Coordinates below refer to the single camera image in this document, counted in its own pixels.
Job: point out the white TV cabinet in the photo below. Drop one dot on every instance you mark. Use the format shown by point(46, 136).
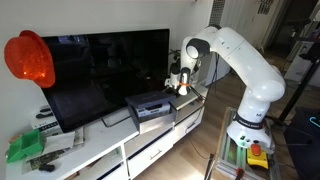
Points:
point(123, 150)

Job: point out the papers and magazines stack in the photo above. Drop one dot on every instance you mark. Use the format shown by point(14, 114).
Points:
point(55, 147)

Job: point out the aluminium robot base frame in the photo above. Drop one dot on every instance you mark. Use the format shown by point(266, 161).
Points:
point(229, 157)

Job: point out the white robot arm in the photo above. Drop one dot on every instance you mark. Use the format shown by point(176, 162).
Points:
point(264, 83)

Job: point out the green plastic tray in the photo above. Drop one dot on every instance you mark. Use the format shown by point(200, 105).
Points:
point(26, 145)

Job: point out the small black object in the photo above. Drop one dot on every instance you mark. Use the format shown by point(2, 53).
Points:
point(47, 168)

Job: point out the potted green plant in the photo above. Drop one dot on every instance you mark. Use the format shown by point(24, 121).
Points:
point(176, 55)

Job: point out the black flat screen television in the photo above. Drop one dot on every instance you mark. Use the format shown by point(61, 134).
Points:
point(96, 72)

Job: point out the white router box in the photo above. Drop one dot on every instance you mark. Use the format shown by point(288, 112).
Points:
point(45, 121)

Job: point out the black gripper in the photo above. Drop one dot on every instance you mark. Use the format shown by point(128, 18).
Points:
point(173, 81)

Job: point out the yellow emergency stop box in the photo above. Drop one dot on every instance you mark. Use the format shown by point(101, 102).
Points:
point(257, 156)

